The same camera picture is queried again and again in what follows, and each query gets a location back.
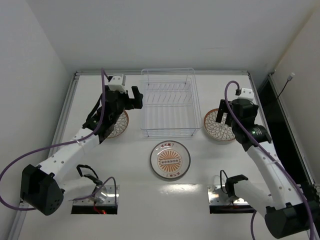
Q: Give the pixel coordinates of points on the metal base plate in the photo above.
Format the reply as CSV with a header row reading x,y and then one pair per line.
x,y
106,197
216,197

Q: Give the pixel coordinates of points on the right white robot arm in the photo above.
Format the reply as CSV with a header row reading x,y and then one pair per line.
x,y
285,209

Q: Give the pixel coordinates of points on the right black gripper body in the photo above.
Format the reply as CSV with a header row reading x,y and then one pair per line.
x,y
225,110

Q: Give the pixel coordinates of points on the orange sunburst plate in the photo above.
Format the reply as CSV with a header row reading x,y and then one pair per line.
x,y
170,160

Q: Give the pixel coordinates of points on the clear wire dish rack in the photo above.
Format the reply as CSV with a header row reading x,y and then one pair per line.
x,y
171,107

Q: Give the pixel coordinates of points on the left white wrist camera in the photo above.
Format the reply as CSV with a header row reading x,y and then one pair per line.
x,y
117,83

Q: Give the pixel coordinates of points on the black wall cable white plug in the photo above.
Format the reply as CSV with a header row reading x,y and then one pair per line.
x,y
289,78

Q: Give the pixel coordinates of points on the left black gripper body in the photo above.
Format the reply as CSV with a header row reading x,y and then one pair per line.
x,y
128,99

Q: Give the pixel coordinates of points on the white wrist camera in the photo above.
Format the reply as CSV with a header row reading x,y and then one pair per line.
x,y
245,93
117,83

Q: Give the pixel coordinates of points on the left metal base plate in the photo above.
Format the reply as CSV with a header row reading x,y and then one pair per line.
x,y
106,197

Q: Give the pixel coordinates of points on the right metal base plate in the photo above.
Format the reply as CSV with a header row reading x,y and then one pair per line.
x,y
216,197

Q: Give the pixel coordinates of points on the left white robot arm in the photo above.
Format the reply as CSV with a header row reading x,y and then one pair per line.
x,y
41,185

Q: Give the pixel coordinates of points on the floral pattern plate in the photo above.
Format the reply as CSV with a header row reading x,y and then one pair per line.
x,y
120,126
218,131

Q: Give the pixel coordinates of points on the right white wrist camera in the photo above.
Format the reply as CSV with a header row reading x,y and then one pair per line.
x,y
245,93

